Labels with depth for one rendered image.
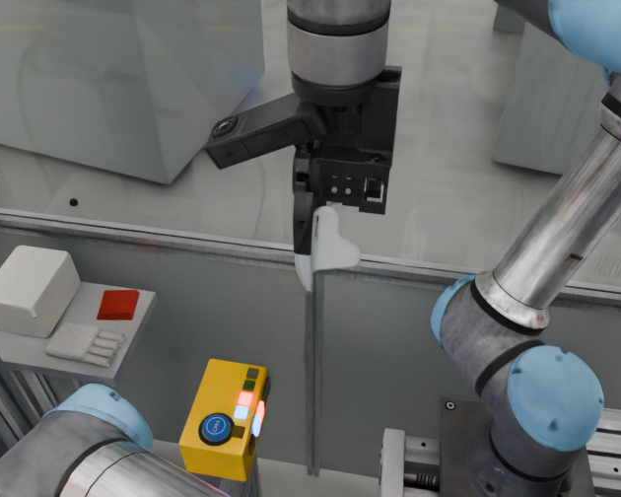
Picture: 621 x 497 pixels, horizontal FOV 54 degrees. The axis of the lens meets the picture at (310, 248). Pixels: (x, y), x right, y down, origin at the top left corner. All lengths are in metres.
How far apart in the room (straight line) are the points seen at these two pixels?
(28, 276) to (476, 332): 0.94
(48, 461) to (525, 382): 0.56
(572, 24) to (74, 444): 0.40
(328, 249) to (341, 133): 0.11
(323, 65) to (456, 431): 0.70
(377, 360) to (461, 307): 0.67
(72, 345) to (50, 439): 0.90
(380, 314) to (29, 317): 0.75
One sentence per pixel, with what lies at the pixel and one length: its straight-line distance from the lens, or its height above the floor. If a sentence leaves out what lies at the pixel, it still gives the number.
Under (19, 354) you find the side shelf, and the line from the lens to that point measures 1.43.
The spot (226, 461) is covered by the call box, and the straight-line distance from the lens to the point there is 0.97.
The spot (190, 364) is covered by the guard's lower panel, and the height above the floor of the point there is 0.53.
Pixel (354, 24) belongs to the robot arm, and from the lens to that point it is 0.44.
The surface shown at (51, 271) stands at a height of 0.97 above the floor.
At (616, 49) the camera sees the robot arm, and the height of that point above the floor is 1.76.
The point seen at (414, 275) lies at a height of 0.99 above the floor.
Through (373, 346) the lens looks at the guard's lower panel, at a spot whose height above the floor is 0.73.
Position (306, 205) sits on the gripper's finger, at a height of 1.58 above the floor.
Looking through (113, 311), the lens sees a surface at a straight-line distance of 1.41.
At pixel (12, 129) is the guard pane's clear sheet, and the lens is 1.36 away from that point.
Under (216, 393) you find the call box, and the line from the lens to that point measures 1.00.
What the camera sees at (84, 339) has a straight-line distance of 1.37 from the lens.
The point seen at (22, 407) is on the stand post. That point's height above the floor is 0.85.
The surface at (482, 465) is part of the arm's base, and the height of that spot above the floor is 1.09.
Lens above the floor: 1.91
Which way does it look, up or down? 44 degrees down
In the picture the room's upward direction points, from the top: straight up
